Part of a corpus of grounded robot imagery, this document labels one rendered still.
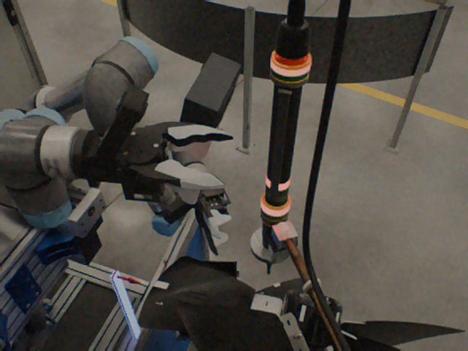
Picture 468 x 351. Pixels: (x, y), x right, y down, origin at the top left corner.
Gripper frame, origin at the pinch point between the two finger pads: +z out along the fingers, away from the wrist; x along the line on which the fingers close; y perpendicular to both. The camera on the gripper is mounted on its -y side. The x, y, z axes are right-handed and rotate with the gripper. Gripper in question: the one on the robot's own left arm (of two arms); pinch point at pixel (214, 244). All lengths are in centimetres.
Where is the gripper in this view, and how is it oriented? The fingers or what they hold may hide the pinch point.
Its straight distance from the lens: 109.8
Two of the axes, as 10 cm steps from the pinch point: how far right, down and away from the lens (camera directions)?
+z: 3.4, 7.0, -6.3
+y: 9.3, -1.8, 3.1
